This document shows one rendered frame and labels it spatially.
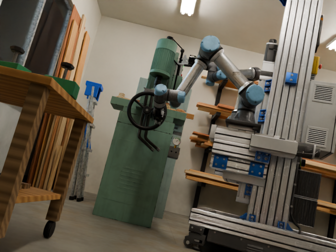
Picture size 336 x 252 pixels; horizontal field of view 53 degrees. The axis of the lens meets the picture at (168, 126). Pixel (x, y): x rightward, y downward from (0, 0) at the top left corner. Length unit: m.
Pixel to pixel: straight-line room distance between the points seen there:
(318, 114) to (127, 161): 1.37
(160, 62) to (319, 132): 1.33
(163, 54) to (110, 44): 2.70
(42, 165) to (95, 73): 2.04
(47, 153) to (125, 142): 1.34
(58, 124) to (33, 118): 2.79
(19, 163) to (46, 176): 2.76
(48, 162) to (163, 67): 1.68
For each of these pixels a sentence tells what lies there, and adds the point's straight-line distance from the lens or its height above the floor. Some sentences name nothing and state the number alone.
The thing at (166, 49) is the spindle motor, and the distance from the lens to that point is 2.85.
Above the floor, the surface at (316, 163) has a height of 1.10.
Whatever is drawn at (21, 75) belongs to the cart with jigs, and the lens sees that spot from 1.04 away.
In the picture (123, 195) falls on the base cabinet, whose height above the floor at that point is 0.18.
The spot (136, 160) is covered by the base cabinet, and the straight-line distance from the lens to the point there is 2.55.
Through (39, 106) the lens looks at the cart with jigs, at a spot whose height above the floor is 0.44.
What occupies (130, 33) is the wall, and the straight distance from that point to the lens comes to 5.50.
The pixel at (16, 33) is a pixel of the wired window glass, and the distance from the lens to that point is 3.37.
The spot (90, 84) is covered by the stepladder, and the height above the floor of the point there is 1.12.
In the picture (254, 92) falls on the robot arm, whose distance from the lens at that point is 2.11.
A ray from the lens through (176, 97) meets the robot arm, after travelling 2.07.
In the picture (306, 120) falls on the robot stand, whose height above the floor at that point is 0.94.
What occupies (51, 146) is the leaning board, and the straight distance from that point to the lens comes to 3.76.
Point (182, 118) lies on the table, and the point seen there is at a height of 0.85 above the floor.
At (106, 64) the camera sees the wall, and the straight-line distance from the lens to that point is 5.34.
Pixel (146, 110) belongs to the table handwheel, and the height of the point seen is 0.81.
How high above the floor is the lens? 0.30
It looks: 10 degrees up
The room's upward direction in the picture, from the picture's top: 13 degrees clockwise
